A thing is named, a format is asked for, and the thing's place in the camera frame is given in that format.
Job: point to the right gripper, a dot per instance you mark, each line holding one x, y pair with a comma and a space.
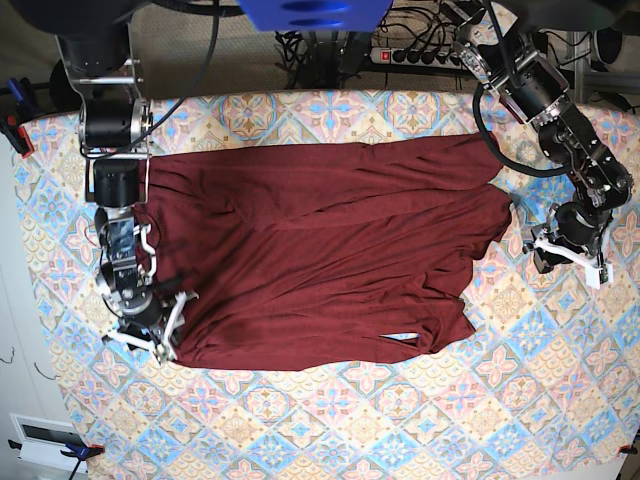
142, 318

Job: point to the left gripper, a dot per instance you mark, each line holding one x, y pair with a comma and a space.
574, 227

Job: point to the dark red t-shirt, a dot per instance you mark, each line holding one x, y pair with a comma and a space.
304, 255

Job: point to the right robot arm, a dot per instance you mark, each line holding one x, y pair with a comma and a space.
115, 122

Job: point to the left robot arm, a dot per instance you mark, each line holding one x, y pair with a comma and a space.
514, 71

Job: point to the patterned tablecloth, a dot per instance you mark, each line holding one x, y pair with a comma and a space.
548, 384

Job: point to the blue orange clamp lower left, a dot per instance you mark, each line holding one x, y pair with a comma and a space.
75, 452

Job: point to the blue orange clamp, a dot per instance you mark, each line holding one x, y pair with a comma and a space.
11, 126
75, 452

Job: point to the black round object top right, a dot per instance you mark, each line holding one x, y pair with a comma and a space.
608, 45

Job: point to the white power strip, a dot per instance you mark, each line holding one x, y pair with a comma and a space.
437, 58

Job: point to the black round stool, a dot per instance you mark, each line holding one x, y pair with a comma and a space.
63, 96

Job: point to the blue orange clamp upper left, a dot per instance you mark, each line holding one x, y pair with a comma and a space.
11, 126

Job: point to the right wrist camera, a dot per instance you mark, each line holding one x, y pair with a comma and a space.
164, 353

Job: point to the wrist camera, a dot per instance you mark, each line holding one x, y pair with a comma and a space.
164, 353
597, 277

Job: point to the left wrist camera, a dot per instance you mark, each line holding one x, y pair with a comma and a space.
597, 277

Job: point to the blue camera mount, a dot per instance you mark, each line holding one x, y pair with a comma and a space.
315, 15

